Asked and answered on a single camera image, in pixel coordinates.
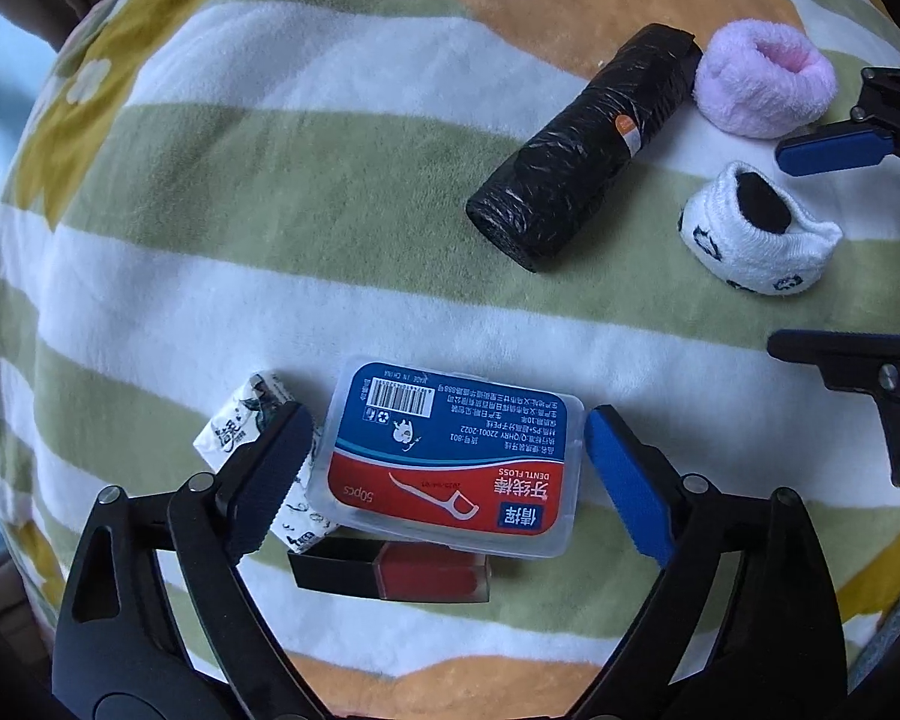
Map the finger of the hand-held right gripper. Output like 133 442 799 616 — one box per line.
767 330 900 488
775 67 900 178

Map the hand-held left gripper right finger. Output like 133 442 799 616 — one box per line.
570 403 852 720

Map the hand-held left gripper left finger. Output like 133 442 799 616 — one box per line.
51 401 332 720

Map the white sock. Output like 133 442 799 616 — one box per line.
678 160 845 294

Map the clear dental floss box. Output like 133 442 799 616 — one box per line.
305 355 587 560

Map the white tissue packet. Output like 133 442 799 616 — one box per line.
193 370 332 563

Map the pink rolled sock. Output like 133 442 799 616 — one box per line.
693 20 838 140

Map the red nail polish bottle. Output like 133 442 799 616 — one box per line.
288 529 493 605

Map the black trash bag roll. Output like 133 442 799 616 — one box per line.
466 24 704 274

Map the green striped floral blanket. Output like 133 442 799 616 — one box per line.
0 0 900 720

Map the light blue cloth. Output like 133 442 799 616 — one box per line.
0 6 55 256

